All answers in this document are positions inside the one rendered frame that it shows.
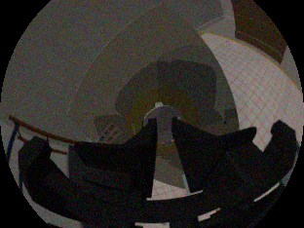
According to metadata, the grey cylinder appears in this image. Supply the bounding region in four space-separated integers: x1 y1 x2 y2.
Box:
143 102 186 142

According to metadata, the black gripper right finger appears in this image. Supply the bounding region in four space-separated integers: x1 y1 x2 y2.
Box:
171 117 257 193

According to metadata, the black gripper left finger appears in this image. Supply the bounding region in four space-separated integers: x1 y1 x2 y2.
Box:
74 118 157 199

